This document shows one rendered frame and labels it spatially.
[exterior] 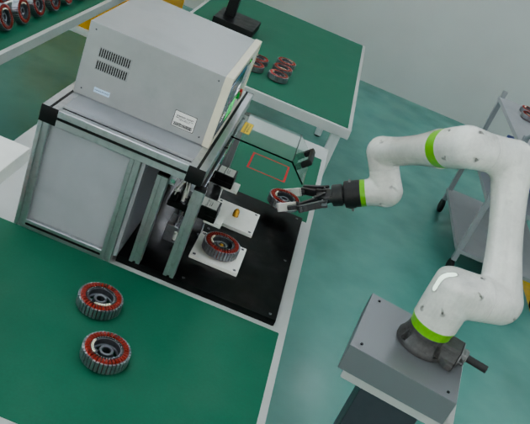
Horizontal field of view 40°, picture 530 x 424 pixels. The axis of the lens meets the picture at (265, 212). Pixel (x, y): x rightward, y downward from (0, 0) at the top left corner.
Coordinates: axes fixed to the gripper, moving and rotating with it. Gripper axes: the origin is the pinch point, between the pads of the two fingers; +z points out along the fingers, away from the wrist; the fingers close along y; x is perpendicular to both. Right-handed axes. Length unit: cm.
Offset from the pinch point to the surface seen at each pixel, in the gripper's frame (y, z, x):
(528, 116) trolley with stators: 215, -116, -53
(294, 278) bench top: -32.4, -5.1, -12.5
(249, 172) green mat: 25.8, 16.8, 1.2
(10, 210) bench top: -57, 66, 29
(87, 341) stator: -98, 31, 12
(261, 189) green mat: 16.2, 11.3, -2.2
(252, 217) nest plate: -12.4, 9.3, 0.0
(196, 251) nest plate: -44.8, 19.7, 5.8
